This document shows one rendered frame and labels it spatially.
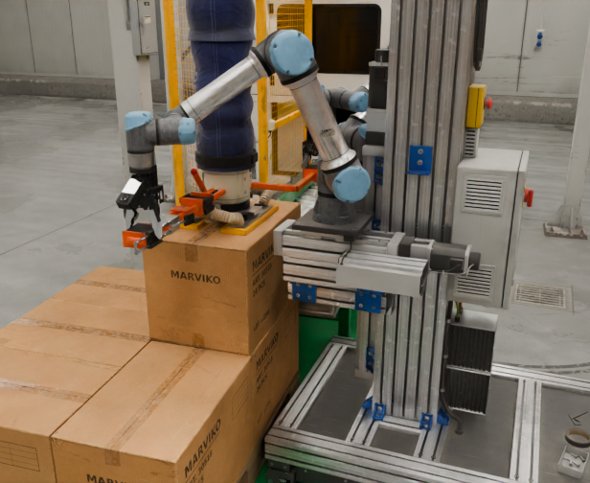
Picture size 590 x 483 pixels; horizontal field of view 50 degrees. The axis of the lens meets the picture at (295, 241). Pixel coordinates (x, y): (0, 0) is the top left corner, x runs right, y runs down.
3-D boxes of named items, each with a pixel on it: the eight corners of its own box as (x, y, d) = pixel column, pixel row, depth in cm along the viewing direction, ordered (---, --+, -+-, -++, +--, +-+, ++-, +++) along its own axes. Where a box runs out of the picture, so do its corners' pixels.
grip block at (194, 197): (190, 207, 225) (189, 191, 223) (215, 210, 222) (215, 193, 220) (178, 214, 218) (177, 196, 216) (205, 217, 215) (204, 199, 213)
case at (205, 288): (216, 279, 292) (214, 194, 278) (301, 289, 280) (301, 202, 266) (148, 338, 238) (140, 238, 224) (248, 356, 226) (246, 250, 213)
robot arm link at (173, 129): (192, 113, 188) (154, 114, 186) (195, 119, 177) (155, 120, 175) (193, 140, 190) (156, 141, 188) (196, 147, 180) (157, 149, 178)
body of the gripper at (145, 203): (165, 203, 190) (162, 164, 186) (150, 212, 182) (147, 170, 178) (143, 201, 192) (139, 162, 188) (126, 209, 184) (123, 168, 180)
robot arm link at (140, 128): (154, 113, 175) (123, 114, 173) (157, 153, 178) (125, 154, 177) (154, 109, 182) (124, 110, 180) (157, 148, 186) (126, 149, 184)
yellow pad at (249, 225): (255, 207, 260) (255, 195, 258) (279, 209, 257) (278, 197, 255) (220, 233, 229) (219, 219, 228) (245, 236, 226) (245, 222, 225)
